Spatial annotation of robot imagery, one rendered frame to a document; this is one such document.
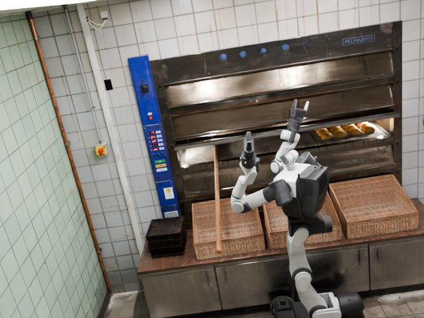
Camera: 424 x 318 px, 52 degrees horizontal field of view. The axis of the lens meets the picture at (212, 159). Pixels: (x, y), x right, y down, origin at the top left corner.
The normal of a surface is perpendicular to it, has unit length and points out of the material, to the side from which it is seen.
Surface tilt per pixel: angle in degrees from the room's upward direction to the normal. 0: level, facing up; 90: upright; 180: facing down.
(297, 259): 90
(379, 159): 70
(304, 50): 90
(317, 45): 90
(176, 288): 90
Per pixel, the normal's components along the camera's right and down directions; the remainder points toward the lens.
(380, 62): -0.04, 0.03
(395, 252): 0.04, 0.35
